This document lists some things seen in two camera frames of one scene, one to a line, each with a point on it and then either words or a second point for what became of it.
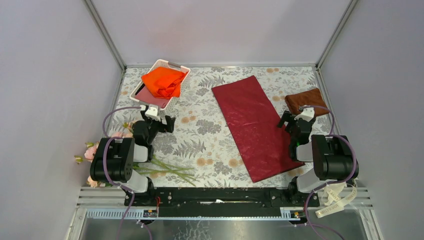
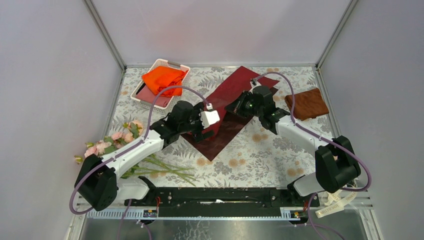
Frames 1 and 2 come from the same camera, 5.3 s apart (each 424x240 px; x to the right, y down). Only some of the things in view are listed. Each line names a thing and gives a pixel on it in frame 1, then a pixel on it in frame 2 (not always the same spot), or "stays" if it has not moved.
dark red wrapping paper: x=254 y=121 -> x=231 y=125
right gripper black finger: x=285 y=117 -> x=235 y=106
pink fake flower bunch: x=147 y=166 stays
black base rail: x=219 y=202 stays
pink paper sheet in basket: x=144 y=96 stays
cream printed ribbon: x=342 y=193 stays
